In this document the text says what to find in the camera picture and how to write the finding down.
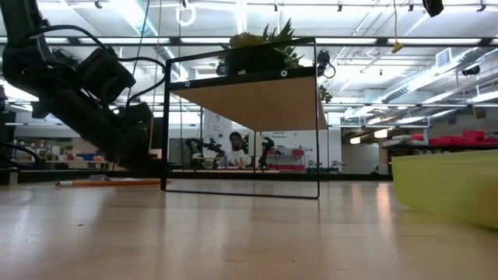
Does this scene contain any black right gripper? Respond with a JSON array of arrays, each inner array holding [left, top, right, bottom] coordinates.
[[422, 0, 445, 18]]

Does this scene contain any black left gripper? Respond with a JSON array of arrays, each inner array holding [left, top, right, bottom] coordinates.
[[104, 103, 164, 174]]

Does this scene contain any transparent yellow pencil case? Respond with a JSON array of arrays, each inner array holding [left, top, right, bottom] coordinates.
[[391, 149, 498, 231]]

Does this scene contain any black monitor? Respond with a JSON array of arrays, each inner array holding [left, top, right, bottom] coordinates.
[[149, 116, 164, 151]]

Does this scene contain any person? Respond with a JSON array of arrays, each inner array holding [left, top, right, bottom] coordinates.
[[223, 131, 254, 170]]

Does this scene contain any succulent plant in black pot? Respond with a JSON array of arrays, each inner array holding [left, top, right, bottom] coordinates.
[[223, 18, 305, 77]]

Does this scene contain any red parts rack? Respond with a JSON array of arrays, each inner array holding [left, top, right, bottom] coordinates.
[[268, 147, 307, 171]]

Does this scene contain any yellow hanging cord plug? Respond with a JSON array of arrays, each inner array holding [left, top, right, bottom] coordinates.
[[391, 0, 405, 54]]

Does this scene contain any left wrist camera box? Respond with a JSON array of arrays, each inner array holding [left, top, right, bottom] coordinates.
[[77, 47, 136, 105]]

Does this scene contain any black hanging cable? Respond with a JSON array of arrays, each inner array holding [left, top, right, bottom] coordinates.
[[132, 0, 151, 59]]

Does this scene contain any yellow hanging rope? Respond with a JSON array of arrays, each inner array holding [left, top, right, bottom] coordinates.
[[149, 0, 163, 156]]

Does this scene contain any black hanging camera device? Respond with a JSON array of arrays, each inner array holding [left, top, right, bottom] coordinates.
[[316, 49, 336, 78]]

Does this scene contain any wooden shelf riser black frame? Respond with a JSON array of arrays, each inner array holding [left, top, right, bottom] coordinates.
[[160, 37, 328, 200]]

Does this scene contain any white hanging ring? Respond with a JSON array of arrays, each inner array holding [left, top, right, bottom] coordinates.
[[174, 2, 198, 27]]

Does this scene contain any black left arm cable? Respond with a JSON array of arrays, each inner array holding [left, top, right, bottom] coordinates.
[[23, 24, 167, 114]]

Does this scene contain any black metal table frame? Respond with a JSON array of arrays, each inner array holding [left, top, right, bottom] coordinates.
[[15, 169, 394, 183]]

